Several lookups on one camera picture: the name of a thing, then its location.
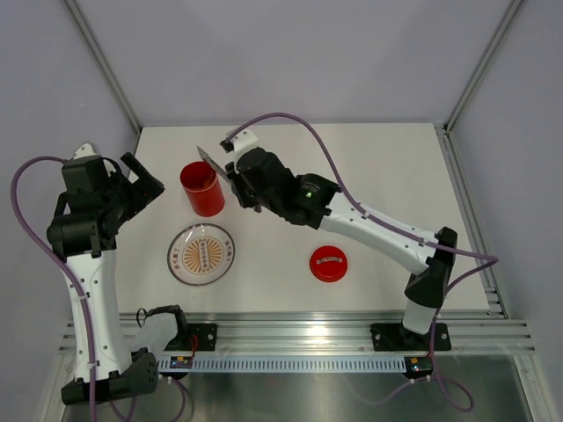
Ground white slotted cable duct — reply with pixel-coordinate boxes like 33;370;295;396
157;355;406;374

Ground aluminium right side rail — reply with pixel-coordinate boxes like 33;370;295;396
434;123;511;319

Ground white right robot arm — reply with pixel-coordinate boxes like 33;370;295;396
179;147;457;348

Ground white plate with red print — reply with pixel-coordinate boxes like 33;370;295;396
167;223;236;287

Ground red round lid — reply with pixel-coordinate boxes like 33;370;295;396
309;245;348;283

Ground aluminium left frame post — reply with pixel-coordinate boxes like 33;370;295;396
61;0;143;139

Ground stainless steel tongs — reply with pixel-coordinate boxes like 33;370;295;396
197;147;261;213

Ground red cylindrical lunch container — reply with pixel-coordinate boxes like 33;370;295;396
179;161;225;217

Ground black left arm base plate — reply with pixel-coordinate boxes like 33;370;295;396
165;323;218;352

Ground aluminium rail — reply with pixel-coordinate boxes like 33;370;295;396
434;123;511;319
59;312;537;356

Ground aluminium front rail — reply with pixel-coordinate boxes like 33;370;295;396
59;312;537;356

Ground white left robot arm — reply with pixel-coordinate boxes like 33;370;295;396
47;153;190;405

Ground orange fried chicken wing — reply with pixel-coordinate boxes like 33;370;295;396
193;172;216;192

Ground aluminium frame post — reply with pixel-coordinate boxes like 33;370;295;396
61;0;143;139
443;0;527;135

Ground aluminium right frame post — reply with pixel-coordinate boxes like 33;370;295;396
443;0;527;135

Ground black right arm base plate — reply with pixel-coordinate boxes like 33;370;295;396
369;323;452;352

